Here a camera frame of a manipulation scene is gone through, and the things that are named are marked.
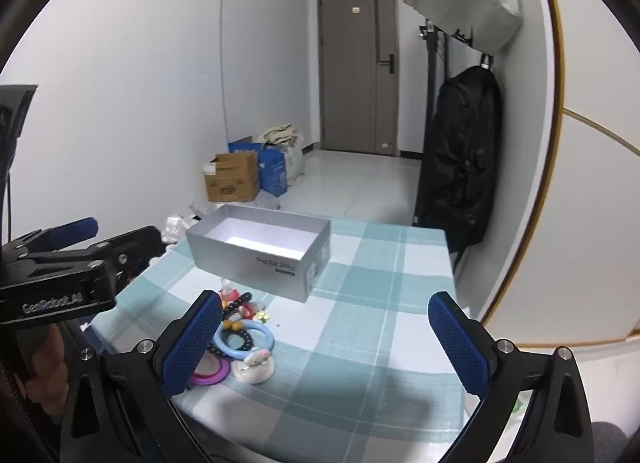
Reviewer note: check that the yellow flower hair clip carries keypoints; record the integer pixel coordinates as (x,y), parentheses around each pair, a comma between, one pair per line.
(261,316)

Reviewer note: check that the beige canvas bag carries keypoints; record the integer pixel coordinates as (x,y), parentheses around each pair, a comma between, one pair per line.
(280,134)

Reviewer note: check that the brown cardboard box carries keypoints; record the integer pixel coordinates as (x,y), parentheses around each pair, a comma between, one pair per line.
(235,183)

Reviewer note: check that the grey cardboard box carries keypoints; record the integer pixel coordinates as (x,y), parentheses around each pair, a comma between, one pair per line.
(260,263)

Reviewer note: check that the white sack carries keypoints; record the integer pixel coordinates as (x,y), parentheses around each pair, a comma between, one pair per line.
(295,163)

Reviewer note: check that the grey door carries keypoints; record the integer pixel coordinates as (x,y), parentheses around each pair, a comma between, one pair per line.
(350,68)

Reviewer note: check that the person's left hand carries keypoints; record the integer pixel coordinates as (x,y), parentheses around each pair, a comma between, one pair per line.
(47,368)

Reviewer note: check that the black coat rack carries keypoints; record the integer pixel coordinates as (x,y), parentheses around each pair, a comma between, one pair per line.
(430,93)

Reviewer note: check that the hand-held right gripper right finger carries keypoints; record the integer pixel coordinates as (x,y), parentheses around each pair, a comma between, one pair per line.
(457,343)

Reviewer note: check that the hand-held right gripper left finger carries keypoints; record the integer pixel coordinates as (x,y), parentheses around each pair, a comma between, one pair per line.
(192,343)

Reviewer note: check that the person's black zip jacket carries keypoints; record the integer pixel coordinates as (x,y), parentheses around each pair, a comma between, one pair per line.
(15,433)

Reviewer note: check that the teal checked tablecloth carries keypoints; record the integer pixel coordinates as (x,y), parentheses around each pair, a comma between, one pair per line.
(360,343)

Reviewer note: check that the white plastic packaging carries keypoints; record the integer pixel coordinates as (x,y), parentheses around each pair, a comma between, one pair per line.
(175,228)

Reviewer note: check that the black hanging jacket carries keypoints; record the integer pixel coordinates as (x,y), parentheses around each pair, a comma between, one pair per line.
(460,153)

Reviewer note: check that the green white plastic bag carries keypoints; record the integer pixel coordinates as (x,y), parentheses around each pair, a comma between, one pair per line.
(522,400)

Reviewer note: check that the white cartoon hair clip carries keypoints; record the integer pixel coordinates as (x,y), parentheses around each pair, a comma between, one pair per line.
(255,368)

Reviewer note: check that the orange charm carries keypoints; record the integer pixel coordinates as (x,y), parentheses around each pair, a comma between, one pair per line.
(232,325)

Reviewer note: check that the blue cardboard box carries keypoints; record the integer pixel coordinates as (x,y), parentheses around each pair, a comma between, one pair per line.
(274,173)
(245,146)

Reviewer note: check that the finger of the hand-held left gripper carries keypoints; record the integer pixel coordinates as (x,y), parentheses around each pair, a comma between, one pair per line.
(75,229)
(130,243)

